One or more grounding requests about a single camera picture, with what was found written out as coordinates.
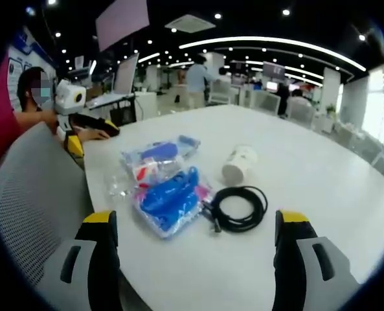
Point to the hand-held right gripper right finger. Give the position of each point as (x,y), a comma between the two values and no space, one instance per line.
(292,265)

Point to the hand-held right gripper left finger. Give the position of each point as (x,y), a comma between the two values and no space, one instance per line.
(97,259)

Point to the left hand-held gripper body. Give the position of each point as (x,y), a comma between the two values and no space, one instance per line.
(75,97)

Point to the clear plastic bag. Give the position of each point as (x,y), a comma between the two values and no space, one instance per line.
(118,184)

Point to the red and white packet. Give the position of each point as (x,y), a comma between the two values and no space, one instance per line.
(144,173)

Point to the plastic bag with blue item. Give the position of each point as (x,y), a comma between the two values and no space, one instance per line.
(161,150)
(169,201)

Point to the white paper cup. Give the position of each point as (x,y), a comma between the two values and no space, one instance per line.
(238,163)

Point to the person's head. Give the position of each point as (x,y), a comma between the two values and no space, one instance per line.
(23,85)

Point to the white standing board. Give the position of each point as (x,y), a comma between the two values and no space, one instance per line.
(126,74)

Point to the grey mesh chair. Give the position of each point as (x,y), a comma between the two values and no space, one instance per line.
(29,194)

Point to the white table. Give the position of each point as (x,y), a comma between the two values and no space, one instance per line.
(308,181)

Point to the hanging ceiling screen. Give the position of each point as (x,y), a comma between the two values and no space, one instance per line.
(122,22)

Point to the white office chair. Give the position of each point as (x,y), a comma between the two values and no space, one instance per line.
(222,92)
(301,111)

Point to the ceiling air vent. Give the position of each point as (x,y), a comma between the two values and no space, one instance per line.
(190,23)

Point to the potted green plant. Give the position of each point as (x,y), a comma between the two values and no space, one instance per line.
(331,109)

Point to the small hanging display screen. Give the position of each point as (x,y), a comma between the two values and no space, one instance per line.
(273,69)

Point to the long curved ceiling light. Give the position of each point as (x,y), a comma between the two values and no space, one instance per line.
(276,40)

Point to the wall poster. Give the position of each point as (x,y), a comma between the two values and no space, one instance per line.
(20,64)

